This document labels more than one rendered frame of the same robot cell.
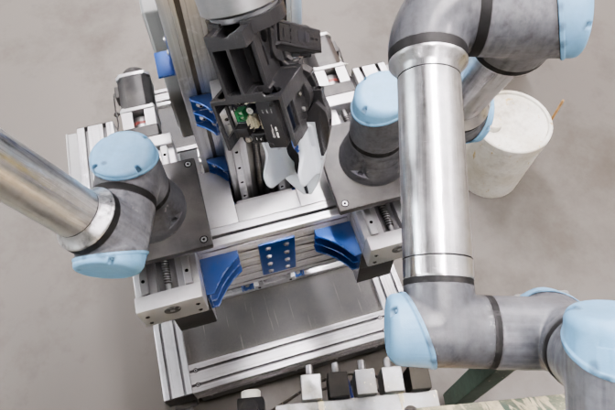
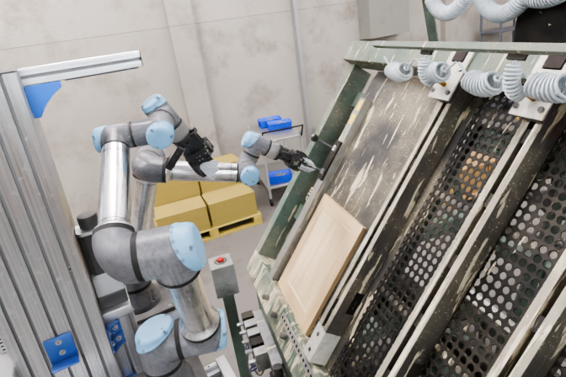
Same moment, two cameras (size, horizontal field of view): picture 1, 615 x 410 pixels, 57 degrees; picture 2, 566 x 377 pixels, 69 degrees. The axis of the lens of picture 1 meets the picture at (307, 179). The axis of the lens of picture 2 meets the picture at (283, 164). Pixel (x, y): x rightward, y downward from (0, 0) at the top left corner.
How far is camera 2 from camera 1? 1.42 m
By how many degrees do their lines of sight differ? 78
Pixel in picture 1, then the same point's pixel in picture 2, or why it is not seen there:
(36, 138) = not seen: outside the picture
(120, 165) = (163, 321)
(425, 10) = (154, 158)
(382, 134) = not seen: hidden behind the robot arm
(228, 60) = (194, 141)
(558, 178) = not seen: hidden behind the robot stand
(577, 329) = (249, 138)
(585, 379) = (258, 140)
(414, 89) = (180, 165)
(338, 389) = (258, 339)
